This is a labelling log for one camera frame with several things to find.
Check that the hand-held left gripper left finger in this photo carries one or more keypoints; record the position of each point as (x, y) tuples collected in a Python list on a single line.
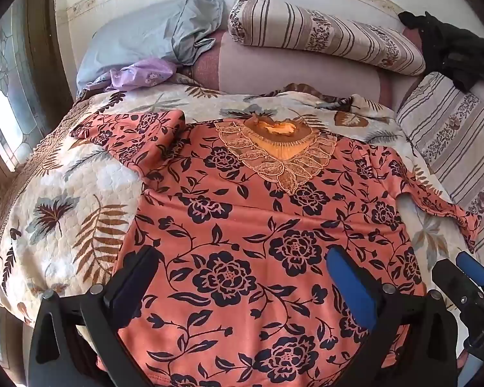
[(123, 290)]

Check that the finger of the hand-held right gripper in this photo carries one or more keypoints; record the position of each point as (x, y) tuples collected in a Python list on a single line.
[(451, 280), (472, 270)]

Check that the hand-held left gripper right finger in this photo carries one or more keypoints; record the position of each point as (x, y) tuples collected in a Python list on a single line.
[(353, 290)]

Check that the orange floral blouse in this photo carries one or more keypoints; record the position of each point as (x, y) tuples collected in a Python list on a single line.
[(242, 225)]

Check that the leaf print quilted blanket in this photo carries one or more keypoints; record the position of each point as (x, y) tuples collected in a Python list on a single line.
[(68, 193)]

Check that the striped floral cushion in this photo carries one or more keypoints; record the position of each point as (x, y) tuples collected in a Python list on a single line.
[(451, 137)]

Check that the purple floral cloth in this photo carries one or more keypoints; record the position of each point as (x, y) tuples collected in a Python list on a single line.
[(143, 74)]

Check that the black cloth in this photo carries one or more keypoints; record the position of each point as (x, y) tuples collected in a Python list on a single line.
[(447, 48)]

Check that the pink bed sheet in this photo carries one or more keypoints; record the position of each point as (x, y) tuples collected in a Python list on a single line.
[(290, 68)]

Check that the grey pillow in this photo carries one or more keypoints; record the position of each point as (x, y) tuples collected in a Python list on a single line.
[(145, 32)]

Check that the striped bolster pillow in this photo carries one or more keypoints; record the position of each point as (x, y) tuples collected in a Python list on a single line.
[(318, 32)]

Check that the brown wooden frame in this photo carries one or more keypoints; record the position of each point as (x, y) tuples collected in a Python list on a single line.
[(44, 48)]

